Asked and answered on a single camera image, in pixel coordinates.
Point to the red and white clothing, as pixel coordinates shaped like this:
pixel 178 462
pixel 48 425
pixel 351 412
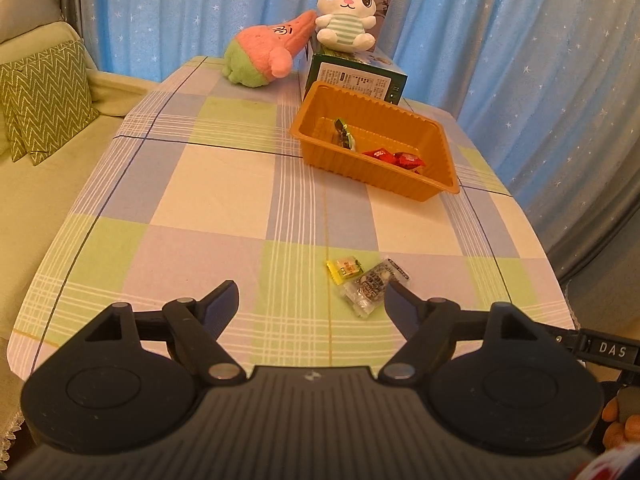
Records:
pixel 607 466

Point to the green chevron pillow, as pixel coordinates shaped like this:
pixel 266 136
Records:
pixel 7 110
pixel 55 100

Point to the white bunny plush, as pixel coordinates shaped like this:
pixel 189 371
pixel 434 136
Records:
pixel 345 15

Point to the pink starfish plush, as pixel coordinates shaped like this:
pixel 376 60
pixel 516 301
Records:
pixel 260 52

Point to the clear dark-print snack packet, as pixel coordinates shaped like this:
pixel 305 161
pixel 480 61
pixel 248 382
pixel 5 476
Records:
pixel 372 285

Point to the green and silver snack packet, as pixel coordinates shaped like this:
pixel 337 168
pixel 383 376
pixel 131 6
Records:
pixel 343 133

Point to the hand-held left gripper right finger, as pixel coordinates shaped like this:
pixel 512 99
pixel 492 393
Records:
pixel 400 310

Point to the green sofa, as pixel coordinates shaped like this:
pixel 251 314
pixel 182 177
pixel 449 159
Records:
pixel 50 220

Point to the blue star curtain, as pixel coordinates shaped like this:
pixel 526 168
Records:
pixel 500 35

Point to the orange plastic tray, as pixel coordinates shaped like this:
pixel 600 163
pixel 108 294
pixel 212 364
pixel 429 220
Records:
pixel 380 160

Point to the green cardboard box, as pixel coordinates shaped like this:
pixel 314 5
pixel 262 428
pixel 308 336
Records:
pixel 360 80

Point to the checked tablecloth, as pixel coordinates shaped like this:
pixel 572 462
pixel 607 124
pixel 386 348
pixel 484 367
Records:
pixel 200 200

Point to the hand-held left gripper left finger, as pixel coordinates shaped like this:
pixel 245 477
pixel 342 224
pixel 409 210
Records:
pixel 220 306

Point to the person's right hand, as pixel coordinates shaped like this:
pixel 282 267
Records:
pixel 625 425

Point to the brown printed box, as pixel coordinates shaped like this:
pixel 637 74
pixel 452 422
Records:
pixel 384 5

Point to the red snack packet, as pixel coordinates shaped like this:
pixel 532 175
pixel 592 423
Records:
pixel 414 164
pixel 401 156
pixel 377 153

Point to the yellow snack packet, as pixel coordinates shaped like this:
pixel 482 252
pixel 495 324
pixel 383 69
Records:
pixel 344 267

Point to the grey curtain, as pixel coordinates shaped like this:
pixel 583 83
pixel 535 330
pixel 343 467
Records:
pixel 595 200
pixel 70 5

